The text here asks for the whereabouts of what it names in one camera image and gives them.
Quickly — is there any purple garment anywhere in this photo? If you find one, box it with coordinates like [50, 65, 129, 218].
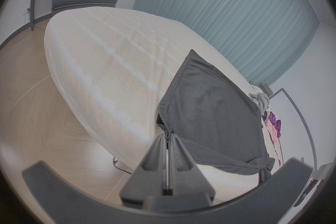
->
[266, 112, 282, 138]

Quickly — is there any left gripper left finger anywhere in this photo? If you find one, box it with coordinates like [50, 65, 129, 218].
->
[119, 135, 168, 204]

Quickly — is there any pink garment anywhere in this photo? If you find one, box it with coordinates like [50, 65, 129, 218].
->
[265, 121, 279, 146]

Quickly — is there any grey garment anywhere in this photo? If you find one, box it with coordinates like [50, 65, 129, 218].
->
[248, 92, 271, 114]

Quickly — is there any black cable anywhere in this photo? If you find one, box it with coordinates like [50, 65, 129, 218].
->
[112, 157, 133, 175]

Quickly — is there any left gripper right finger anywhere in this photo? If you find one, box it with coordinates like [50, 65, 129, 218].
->
[167, 134, 216, 199]

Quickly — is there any grey bedside table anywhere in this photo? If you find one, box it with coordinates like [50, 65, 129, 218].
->
[258, 82, 273, 95]

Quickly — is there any bed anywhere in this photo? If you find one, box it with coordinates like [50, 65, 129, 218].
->
[43, 6, 315, 202]

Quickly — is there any black long-sleeved top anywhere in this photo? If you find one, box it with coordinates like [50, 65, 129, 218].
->
[156, 49, 276, 183]

